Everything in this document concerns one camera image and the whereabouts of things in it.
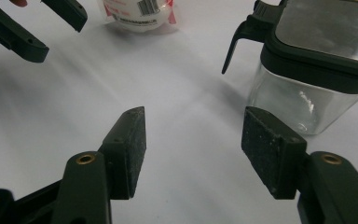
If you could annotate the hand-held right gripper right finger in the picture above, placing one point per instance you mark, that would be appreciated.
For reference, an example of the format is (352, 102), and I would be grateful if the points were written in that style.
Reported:
(273, 155)

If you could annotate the white table cover sheet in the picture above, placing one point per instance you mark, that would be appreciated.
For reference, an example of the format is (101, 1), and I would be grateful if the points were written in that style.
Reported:
(180, 81)

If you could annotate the red and white pouch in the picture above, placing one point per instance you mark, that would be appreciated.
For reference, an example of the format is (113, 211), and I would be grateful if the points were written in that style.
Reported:
(136, 15)

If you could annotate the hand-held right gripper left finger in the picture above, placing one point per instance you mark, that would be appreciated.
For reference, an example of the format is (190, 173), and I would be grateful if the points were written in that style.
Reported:
(121, 161)

